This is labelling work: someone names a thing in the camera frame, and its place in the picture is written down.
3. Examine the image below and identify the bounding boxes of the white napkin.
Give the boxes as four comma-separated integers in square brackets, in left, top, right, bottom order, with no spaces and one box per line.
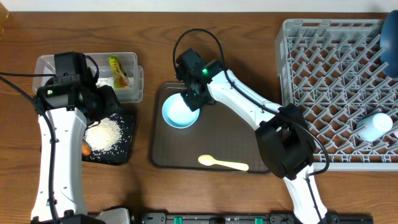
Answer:
[96,77,134,89]

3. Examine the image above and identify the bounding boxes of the light blue bowl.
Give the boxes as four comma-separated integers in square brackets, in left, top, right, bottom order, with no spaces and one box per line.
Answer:
[162,93,200,129]

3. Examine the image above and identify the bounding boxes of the green snack wrapper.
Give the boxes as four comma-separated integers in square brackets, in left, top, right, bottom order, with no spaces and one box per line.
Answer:
[108,55,129,88]

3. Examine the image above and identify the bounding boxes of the orange carrot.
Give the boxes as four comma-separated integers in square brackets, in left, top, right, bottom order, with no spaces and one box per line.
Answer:
[81,142,91,156]

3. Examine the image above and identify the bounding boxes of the rice grains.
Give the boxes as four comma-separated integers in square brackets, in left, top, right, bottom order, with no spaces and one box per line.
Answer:
[83,113,135,161]

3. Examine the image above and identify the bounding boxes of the cream plastic spoon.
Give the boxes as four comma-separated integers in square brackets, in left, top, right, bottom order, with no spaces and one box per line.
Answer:
[198,154,249,171]

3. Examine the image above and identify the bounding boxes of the small blue cup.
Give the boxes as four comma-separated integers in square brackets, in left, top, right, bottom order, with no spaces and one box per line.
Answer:
[356,113,393,142]

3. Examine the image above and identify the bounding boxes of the dark blue plate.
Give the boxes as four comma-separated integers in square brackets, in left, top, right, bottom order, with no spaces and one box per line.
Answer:
[380,10,397,78]

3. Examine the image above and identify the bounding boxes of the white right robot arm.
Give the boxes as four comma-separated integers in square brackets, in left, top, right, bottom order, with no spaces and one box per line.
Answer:
[173,49,328,223]

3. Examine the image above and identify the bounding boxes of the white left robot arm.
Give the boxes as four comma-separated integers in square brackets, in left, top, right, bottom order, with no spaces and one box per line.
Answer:
[30,52,121,223]

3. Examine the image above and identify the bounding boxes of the black waste tray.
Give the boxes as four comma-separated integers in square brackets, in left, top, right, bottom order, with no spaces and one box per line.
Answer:
[81,104,137,166]

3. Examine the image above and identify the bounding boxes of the grey dishwasher rack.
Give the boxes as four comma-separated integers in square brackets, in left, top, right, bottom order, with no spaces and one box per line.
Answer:
[275,19,397,171]

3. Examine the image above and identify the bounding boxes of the brown serving tray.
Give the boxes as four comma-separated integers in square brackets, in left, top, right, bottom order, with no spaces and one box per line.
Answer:
[149,83,270,174]

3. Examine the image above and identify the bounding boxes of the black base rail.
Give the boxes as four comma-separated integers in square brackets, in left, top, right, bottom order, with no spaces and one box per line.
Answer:
[137,213,374,224]

